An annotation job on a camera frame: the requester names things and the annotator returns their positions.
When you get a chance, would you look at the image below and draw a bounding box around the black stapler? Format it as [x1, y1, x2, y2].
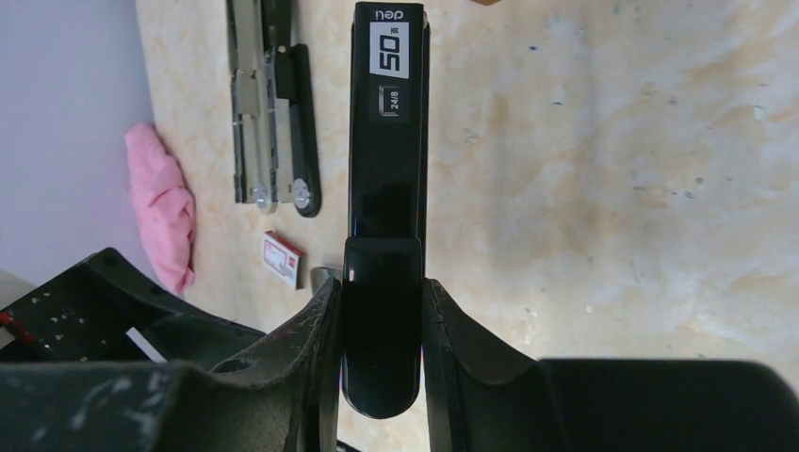
[342, 2, 431, 419]
[262, 1, 322, 218]

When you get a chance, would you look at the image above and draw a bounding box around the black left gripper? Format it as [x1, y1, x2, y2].
[1, 248, 264, 363]

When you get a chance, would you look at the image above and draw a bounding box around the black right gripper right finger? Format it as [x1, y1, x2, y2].
[422, 280, 798, 451]

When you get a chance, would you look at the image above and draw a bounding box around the red white staple box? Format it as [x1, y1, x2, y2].
[261, 231, 304, 290]

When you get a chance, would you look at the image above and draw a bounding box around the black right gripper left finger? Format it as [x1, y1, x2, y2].
[1, 279, 341, 451]

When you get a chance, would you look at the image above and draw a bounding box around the grey silver stapler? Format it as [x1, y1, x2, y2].
[226, 1, 278, 214]

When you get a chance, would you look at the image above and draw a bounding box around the pink cloth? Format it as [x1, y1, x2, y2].
[124, 122, 196, 295]

